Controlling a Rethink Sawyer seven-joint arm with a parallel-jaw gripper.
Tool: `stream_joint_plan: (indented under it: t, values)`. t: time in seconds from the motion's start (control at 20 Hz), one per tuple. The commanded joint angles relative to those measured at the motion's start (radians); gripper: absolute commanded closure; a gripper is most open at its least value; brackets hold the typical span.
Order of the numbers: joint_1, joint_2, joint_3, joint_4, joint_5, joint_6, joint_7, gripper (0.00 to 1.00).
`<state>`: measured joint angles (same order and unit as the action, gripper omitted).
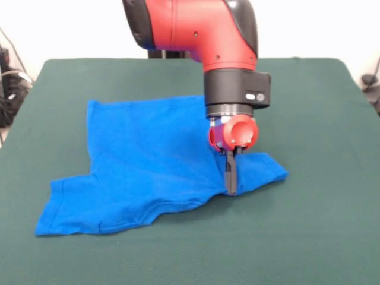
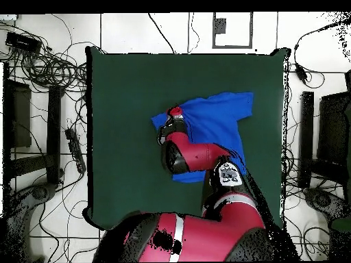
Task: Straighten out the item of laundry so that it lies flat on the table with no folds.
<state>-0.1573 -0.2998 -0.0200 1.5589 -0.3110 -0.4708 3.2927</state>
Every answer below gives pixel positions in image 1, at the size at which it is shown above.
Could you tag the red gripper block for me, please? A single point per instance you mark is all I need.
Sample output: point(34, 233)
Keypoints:
point(234, 133)

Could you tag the blue shirt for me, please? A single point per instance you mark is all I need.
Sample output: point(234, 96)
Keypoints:
point(142, 166)

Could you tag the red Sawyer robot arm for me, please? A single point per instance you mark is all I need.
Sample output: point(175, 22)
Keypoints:
point(202, 44)

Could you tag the dark green table cloth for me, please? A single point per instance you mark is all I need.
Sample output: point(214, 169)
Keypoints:
point(297, 222)

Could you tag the small black box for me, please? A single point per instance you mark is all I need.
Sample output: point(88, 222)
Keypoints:
point(3, 59)

